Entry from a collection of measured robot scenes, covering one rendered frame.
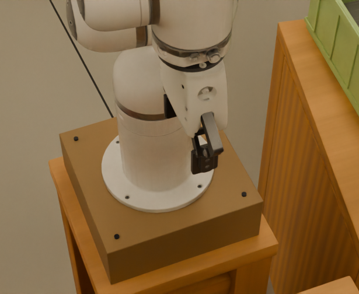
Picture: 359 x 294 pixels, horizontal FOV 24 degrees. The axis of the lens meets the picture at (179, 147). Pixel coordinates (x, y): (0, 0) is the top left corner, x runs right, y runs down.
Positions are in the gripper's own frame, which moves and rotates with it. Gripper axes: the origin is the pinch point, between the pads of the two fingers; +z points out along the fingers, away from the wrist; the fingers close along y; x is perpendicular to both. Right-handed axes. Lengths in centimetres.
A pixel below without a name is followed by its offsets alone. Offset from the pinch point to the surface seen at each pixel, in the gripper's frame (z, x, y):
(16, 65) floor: 130, 6, 149
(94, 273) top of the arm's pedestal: 45.0, 11.9, 12.4
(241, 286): 57, -13, 7
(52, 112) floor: 130, 0, 124
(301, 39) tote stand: 51, -48, 56
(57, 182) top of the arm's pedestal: 45, 13, 33
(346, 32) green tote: 38, -49, 43
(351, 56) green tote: 41, -49, 39
